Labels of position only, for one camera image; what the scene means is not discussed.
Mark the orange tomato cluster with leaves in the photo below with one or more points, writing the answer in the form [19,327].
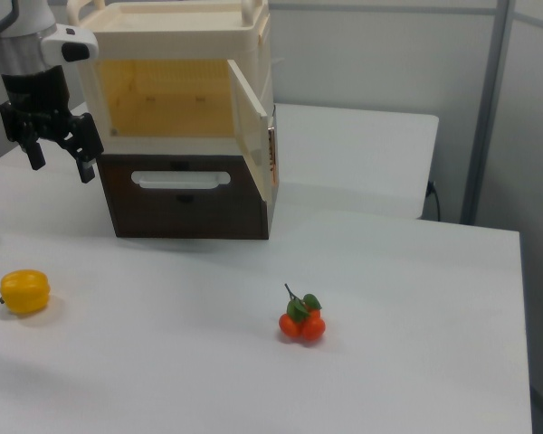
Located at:
[304,324]

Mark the yellow bell pepper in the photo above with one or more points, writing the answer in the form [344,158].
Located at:
[25,291]

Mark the copper side bracket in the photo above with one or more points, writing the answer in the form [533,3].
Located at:
[273,149]

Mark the cream cabinet door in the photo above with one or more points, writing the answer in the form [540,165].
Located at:
[249,131]

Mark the grey partition post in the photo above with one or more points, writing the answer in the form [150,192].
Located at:
[486,113]

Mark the dark brown drawer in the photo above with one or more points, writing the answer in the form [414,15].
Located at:
[185,210]

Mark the cream plastic tray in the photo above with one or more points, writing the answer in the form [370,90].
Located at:
[172,81]

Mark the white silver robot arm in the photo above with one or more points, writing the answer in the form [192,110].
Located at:
[20,45]

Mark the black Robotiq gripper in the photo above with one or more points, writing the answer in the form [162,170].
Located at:
[36,92]

